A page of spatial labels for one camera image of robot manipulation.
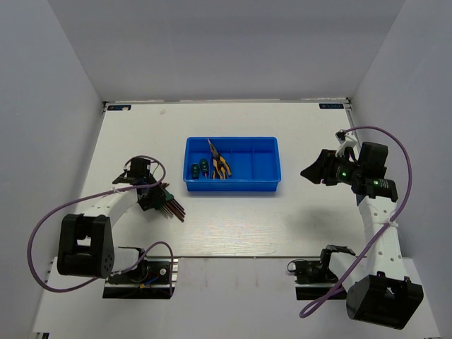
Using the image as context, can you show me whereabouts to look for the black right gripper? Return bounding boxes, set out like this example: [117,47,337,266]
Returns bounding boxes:
[300,149,363,186]

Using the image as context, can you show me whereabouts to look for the green hex key set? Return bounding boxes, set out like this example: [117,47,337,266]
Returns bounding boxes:
[154,182,186,222]

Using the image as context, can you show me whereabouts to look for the yellow black short pliers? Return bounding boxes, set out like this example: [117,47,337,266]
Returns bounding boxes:
[211,169,227,179]

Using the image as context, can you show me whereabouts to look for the yellow black long-nose pliers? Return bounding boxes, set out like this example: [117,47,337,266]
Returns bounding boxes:
[208,139,232,179]

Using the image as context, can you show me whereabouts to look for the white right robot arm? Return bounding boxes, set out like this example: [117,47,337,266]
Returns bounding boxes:
[300,142,424,330]

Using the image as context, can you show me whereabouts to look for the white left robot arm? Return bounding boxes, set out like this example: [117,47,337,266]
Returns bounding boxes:
[57,157,165,282]

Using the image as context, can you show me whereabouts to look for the blue label sticker right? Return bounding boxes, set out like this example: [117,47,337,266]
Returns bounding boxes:
[319,103,344,109]

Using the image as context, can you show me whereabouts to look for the blue label sticker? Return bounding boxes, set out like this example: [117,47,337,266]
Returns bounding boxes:
[319,103,344,109]
[107,105,131,112]

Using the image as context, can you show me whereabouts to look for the blue plastic divided bin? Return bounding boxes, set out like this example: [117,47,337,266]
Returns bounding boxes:
[183,136,281,192]

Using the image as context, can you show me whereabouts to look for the blue label sticker left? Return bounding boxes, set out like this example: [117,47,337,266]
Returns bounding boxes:
[107,105,131,112]

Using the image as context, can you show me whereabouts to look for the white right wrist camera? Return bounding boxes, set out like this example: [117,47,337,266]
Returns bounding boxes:
[335,130,358,157]

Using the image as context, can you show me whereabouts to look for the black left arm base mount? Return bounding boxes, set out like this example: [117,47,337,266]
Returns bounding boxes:
[102,258,178,300]

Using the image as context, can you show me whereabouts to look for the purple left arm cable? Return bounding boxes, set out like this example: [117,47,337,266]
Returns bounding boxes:
[27,155,176,296]

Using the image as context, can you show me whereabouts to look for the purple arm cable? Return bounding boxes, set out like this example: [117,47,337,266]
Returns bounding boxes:
[27,155,176,296]
[299,125,412,319]

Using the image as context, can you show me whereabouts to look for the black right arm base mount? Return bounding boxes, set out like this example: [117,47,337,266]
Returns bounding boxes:
[287,259,338,301]

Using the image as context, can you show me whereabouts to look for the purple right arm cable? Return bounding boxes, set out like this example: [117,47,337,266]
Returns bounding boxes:
[299,125,412,319]

